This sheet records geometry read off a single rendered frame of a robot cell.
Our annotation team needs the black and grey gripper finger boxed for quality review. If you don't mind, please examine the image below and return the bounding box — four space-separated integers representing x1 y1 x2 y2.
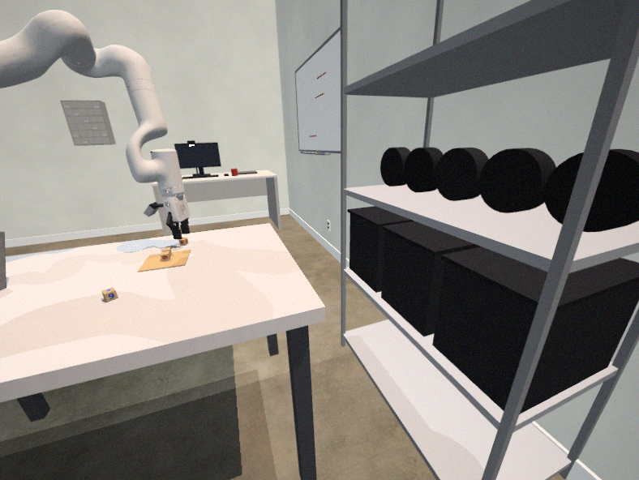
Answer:
166 212 182 239
180 218 190 234

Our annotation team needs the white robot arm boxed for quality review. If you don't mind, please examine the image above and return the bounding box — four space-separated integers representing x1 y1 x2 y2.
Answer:
0 10 184 195

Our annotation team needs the tan square mat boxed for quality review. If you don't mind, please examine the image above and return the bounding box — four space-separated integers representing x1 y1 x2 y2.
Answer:
137 250 191 272

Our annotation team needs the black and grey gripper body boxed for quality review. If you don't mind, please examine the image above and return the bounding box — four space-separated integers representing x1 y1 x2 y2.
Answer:
162 192 190 222

